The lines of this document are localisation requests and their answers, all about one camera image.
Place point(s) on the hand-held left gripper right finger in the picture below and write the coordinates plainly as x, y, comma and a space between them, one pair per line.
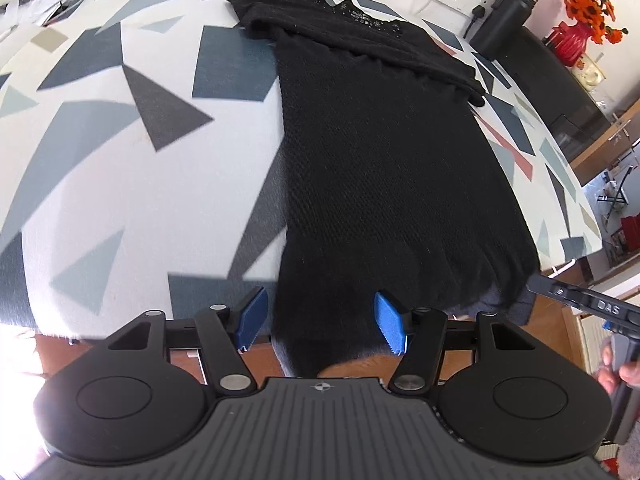
391, 322

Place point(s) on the black knit sweater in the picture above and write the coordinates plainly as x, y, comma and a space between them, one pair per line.
390, 170

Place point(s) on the person's right hand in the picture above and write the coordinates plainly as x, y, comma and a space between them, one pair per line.
631, 376

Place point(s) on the black flat device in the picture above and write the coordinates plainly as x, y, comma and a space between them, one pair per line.
67, 7

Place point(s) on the black water bottle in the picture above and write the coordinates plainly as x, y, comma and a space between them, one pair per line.
500, 20

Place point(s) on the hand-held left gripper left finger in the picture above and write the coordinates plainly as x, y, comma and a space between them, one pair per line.
252, 319

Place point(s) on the red vase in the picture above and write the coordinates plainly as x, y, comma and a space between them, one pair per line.
572, 44

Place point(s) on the black glossy box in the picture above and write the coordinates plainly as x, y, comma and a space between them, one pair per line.
560, 95

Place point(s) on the geometric patterned tablecloth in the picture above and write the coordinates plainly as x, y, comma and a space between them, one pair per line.
125, 185

